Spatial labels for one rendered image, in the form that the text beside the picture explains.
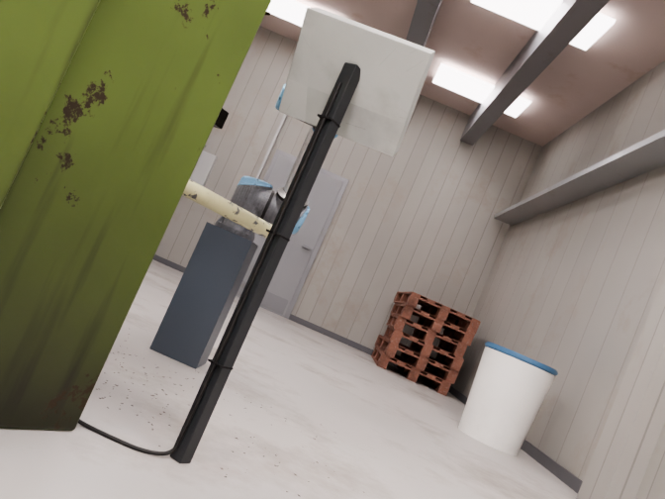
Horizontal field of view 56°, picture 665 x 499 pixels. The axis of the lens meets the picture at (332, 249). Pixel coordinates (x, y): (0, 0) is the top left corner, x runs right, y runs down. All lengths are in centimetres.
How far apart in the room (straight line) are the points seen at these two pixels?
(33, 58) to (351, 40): 82
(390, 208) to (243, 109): 257
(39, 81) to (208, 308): 178
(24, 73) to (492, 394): 410
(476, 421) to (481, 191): 511
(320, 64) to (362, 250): 739
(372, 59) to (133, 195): 69
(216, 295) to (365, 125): 133
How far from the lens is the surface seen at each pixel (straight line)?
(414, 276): 905
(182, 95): 146
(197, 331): 280
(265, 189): 285
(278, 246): 157
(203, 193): 163
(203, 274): 279
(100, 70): 133
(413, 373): 758
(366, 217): 906
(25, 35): 114
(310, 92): 172
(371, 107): 168
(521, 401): 478
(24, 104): 115
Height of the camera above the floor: 51
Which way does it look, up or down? 4 degrees up
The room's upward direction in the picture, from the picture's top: 24 degrees clockwise
